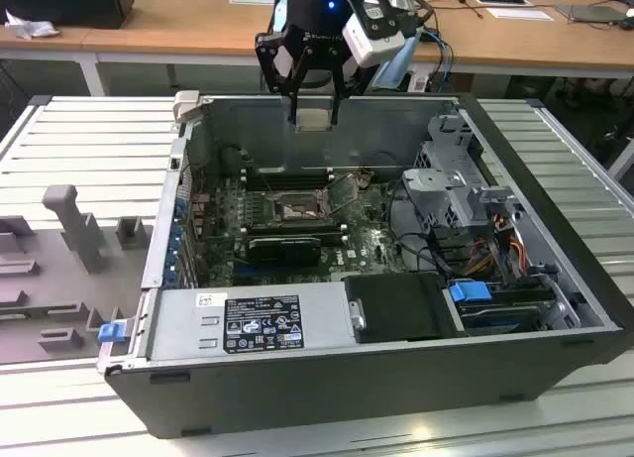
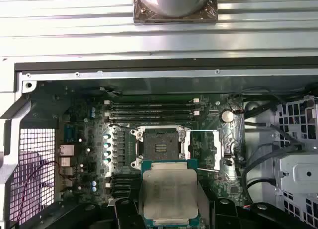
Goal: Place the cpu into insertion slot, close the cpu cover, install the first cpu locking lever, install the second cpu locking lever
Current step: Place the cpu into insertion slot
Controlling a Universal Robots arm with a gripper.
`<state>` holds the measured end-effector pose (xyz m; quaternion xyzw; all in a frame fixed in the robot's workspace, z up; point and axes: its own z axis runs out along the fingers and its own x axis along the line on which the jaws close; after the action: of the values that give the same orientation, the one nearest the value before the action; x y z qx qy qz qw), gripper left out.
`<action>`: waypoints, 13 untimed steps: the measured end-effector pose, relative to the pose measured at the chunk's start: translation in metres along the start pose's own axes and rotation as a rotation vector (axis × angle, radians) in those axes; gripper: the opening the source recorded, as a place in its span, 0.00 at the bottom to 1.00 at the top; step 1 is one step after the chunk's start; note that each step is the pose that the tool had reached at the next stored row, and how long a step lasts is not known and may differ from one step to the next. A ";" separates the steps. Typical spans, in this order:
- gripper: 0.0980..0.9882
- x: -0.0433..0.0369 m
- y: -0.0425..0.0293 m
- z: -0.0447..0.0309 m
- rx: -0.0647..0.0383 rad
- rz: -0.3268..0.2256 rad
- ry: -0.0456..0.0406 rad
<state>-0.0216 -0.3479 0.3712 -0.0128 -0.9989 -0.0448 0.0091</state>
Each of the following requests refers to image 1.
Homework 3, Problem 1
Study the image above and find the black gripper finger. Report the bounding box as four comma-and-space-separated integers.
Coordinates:
328, 54, 373, 129
255, 28, 312, 127

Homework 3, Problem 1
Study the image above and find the silver square CPU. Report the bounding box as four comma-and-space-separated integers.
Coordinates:
294, 107, 335, 133

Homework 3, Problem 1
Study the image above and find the metal socket cover frame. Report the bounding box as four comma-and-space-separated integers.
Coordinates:
324, 176, 363, 216

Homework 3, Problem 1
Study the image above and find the black RAM slot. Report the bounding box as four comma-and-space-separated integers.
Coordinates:
247, 176, 329, 185
246, 226, 342, 235
247, 217, 336, 225
247, 181, 329, 191
247, 221, 339, 230
247, 167, 329, 175
247, 171, 329, 180

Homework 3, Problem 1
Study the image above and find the CPU socket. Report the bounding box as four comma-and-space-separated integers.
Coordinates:
268, 187, 332, 224

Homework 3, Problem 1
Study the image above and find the wooden desk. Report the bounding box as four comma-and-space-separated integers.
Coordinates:
0, 0, 634, 97

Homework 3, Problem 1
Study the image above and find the grey metal drive cage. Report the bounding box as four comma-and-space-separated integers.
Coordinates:
400, 113, 527, 241

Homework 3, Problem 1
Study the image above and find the green motherboard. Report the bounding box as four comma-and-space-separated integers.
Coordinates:
187, 168, 413, 287

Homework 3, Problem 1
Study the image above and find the black graphics card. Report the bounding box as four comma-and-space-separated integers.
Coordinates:
247, 236, 322, 270

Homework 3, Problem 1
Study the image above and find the black plastic shroud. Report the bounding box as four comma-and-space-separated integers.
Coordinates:
341, 272, 458, 345

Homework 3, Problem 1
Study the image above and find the black box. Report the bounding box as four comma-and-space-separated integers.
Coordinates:
0, 0, 136, 31

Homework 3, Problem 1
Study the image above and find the hard disk blue carrier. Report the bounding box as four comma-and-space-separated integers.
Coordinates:
447, 280, 547, 337

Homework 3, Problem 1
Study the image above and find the crumpled white paper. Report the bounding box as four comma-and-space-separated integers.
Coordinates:
3, 8, 61, 41

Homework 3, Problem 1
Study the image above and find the grey power supply unit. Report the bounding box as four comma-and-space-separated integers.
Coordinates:
147, 280, 351, 363

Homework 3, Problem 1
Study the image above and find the dark laptop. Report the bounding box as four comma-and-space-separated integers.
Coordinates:
568, 3, 634, 31

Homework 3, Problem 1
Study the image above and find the blue plastic case latch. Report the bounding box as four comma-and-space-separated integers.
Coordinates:
98, 321, 126, 345

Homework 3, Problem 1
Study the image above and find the grey parts rack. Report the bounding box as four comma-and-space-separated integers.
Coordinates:
0, 183, 156, 367

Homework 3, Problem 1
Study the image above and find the black-faced wrist camera box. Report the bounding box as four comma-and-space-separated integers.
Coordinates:
355, 0, 398, 32

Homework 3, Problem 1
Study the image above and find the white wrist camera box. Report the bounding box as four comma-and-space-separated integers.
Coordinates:
343, 13, 408, 67

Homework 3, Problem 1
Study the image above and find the black camera cable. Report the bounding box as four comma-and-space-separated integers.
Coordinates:
393, 0, 438, 35

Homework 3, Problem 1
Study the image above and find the blue cable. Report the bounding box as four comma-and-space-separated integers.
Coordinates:
423, 28, 453, 84

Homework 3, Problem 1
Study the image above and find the orange yellow wire bundle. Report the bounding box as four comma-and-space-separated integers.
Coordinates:
465, 213, 529, 280

